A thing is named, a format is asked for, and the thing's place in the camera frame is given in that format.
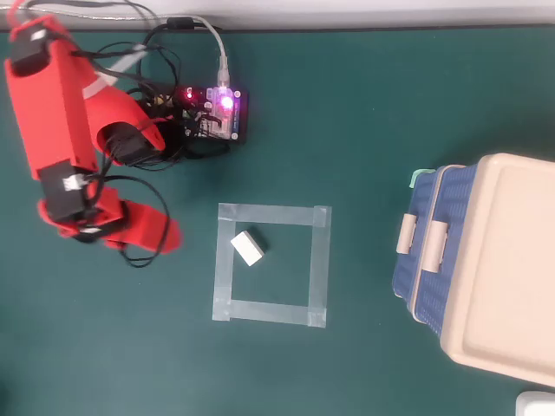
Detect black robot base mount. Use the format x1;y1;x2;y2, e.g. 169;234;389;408
105;122;153;166

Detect blue wicker drawer green-tipped handle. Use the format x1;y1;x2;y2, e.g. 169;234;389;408
391;169;440;314

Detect grey USB cable with ferrite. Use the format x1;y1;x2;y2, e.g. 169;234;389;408
25;0;232;87

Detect blue wicker drawer plain handle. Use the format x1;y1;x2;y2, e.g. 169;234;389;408
414;163;480;344

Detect white toy brick cube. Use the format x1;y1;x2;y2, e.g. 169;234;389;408
229;230;267;268

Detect beige plastic drawer cabinet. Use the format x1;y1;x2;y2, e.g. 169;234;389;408
410;152;555;389

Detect white rounded object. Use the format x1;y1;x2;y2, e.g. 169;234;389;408
514;390;555;416

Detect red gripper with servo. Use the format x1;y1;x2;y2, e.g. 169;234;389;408
57;185;184;254

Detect gripper servo cable loop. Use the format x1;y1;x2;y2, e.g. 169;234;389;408
95;172;171;268

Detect black base wire bundle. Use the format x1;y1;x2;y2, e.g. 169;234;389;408
71;0;232;169

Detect green tape tab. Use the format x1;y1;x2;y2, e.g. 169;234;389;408
408;168;434;190

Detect controller circuit board with LEDs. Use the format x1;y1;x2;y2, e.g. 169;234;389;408
171;84;251;146

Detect translucent tape strip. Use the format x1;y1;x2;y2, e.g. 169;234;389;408
218;202;333;228
212;203;238;323
212;298;327;328
306;205;333;328

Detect plain beige drawer handle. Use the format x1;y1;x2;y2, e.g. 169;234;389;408
421;219;450;274

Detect white strap on arm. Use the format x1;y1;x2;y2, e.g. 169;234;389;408
81;42;148;101

